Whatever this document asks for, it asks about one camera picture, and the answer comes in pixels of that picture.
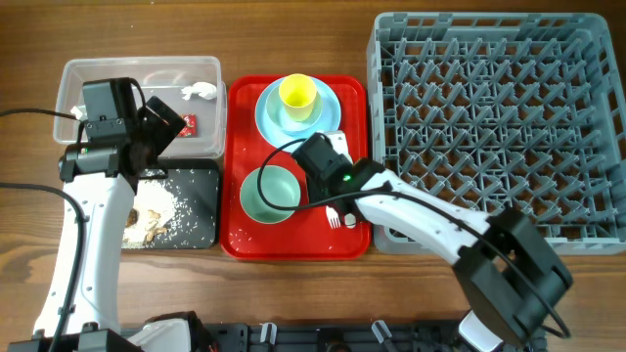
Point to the black waste tray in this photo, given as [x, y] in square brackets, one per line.
[195, 205]

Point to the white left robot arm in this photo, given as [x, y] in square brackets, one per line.
[100, 180]

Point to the light blue plate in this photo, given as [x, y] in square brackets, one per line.
[275, 126]

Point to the clear plastic bin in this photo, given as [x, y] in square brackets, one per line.
[163, 77]

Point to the red plastic tray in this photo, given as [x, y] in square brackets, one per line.
[306, 235]

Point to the white tissue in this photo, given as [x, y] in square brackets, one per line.
[204, 90]

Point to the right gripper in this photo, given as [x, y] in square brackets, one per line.
[317, 193]

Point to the white plastic fork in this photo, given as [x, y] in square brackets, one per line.
[333, 218]

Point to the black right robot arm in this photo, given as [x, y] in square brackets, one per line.
[511, 278]

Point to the yellow plastic cup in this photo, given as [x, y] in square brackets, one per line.
[298, 93]

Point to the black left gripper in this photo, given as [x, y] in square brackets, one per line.
[163, 132]

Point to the green bowl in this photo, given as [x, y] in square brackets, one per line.
[278, 186]

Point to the white plastic spoon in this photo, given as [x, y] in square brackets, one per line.
[350, 221]

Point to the grey dishwasher rack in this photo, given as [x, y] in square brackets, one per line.
[506, 110]

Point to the red snack wrapper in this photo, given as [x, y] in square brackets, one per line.
[190, 130]

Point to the rice and food scraps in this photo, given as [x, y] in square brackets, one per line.
[151, 210]

